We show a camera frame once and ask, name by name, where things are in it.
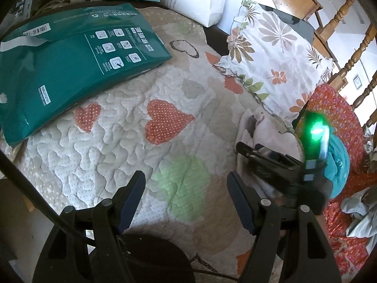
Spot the red floral bed sheet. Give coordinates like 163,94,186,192
306,84,376,282

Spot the green plastic package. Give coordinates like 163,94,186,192
1,3,171,146

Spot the quilted heart pattern bedspread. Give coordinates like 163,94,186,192
0,5,307,283

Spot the white floral pillow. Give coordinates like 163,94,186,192
215,0,333,124

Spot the grey crumpled garment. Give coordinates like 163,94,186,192
340,185,376,254

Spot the wooden chair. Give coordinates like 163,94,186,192
272,0,376,126

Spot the white garment with grey trim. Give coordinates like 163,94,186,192
235,109,303,200

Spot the black cable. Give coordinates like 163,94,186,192
0,151,240,282

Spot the teal folded towel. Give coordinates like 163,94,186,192
325,129,350,199

